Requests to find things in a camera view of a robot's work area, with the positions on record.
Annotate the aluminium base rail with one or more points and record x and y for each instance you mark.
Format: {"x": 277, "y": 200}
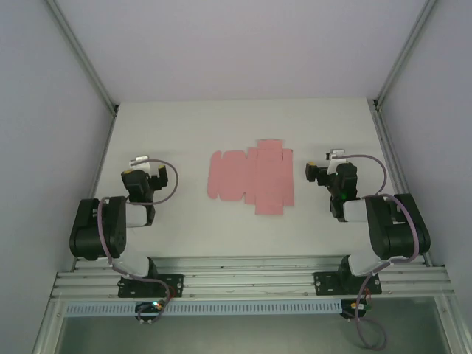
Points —
{"x": 239, "y": 276}

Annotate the pink paper box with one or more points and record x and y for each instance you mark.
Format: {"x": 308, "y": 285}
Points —
{"x": 269, "y": 177}

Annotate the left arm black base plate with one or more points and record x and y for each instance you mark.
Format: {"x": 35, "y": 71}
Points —
{"x": 173, "y": 285}

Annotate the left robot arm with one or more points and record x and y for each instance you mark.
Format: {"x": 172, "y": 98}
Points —
{"x": 110, "y": 228}

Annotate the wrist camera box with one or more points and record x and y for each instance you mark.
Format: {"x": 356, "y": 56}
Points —
{"x": 337, "y": 153}
{"x": 140, "y": 162}

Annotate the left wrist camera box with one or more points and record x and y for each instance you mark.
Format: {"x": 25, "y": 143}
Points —
{"x": 140, "y": 162}

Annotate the aluminium frame post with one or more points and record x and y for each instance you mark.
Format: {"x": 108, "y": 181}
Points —
{"x": 403, "y": 55}
{"x": 83, "y": 55}

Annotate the grey metal panel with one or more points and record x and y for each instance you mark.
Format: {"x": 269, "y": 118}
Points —
{"x": 239, "y": 335}

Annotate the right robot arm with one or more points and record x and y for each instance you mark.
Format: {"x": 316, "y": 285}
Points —
{"x": 391, "y": 228}

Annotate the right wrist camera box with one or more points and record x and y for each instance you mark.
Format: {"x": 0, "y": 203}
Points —
{"x": 337, "y": 153}

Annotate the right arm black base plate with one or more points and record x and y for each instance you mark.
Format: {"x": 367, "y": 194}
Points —
{"x": 324, "y": 284}

